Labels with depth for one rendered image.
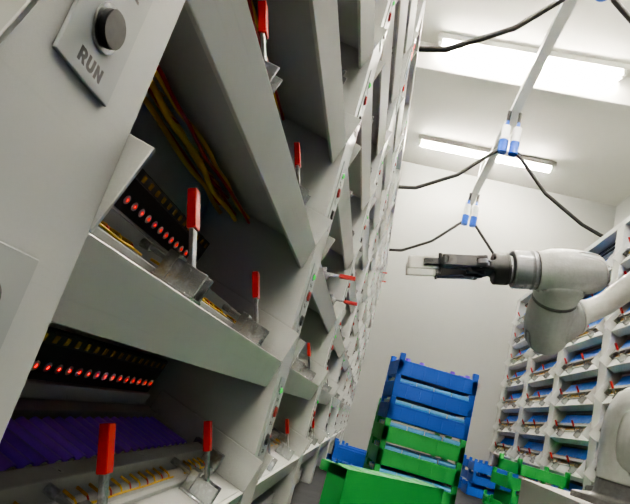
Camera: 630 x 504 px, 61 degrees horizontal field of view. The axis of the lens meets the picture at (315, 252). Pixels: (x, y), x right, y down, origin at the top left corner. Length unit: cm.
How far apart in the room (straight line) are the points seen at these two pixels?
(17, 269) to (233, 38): 23
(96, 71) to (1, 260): 8
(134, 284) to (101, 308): 2
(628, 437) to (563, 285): 35
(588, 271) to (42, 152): 120
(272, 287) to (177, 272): 45
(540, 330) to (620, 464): 32
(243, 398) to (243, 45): 57
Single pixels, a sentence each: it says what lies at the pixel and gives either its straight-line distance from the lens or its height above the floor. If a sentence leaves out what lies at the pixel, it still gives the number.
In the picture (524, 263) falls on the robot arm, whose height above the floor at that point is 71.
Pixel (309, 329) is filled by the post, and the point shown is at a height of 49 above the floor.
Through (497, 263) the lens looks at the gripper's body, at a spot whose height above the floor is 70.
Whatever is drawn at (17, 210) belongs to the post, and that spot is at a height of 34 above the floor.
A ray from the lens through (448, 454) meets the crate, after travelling 208.
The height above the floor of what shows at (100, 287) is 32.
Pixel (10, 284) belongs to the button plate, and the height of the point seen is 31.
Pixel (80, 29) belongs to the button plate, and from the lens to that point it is 24.
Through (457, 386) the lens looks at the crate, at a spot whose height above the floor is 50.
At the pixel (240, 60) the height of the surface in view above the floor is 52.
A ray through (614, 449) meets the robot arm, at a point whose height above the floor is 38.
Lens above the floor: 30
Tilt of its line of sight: 15 degrees up
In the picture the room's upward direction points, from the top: 16 degrees clockwise
